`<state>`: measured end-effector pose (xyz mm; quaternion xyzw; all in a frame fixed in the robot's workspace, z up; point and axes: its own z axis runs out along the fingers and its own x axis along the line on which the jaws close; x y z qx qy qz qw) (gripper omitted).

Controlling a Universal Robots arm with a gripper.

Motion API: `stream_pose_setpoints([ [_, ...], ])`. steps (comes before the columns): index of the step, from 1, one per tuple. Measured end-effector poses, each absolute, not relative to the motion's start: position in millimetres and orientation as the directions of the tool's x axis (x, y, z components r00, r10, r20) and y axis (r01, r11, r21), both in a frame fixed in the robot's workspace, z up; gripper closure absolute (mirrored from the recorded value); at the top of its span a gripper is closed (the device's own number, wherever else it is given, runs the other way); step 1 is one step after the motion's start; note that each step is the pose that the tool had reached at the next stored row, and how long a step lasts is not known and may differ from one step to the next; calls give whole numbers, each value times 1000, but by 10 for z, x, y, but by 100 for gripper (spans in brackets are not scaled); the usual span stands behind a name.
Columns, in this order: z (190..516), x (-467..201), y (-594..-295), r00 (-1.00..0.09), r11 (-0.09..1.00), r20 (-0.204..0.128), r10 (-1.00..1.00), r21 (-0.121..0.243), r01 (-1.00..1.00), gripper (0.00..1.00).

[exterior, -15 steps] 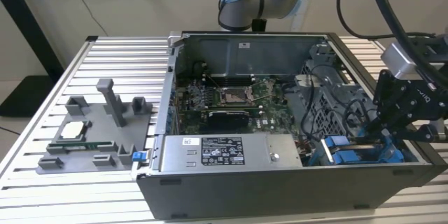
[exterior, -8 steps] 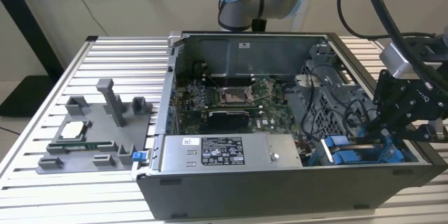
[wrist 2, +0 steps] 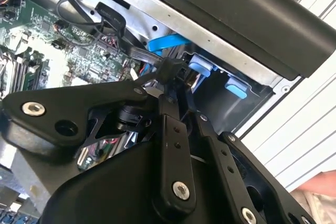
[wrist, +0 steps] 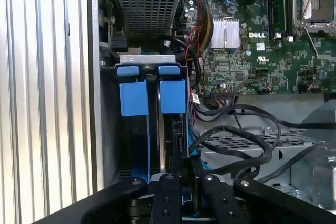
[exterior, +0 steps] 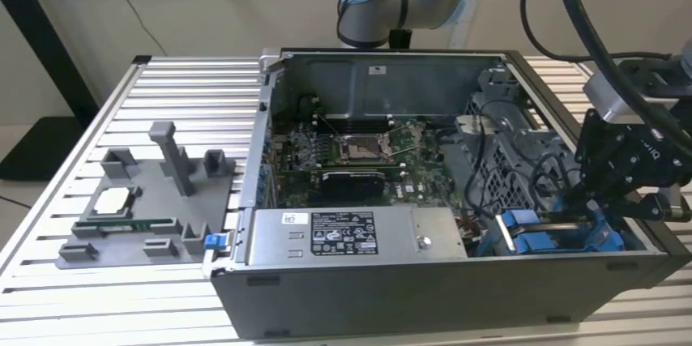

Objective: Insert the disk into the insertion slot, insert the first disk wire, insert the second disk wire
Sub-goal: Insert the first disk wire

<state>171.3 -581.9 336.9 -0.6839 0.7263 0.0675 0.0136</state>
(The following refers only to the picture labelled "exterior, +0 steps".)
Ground green RAM stick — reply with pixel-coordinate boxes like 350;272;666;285
78;219;180;231

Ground grey parts rack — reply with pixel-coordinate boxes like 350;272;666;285
56;121;242;271

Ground silver CPU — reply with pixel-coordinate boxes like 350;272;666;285
89;187;137;216

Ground green motherboard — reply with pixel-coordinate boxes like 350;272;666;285
264;117;472;210

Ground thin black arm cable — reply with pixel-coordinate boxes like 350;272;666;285
520;0;672;62

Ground CPU socket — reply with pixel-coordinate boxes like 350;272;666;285
336;134;392;161

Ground black RAM slots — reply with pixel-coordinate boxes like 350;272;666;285
312;116;394;135

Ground silver power supply unit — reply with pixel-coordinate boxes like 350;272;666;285
245;206;469;263

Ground thin metal locking lever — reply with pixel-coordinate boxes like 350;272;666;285
317;113;344;138

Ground black open PC case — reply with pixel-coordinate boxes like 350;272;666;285
202;46;692;341

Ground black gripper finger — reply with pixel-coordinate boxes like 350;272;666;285
593;192;677;221
556;109;633;211

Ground hard disk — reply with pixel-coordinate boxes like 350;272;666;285
494;199;626;257

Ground grey metal disk bay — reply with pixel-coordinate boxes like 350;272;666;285
446;92;574;222

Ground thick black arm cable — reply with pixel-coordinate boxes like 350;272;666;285
550;0;680;130

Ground black disk wire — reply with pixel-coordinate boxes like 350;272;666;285
465;96;521;218
529;150;592;220

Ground black graphics card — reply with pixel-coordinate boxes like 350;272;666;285
317;170;388;206

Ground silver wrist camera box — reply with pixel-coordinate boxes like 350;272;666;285
581;73;648;123

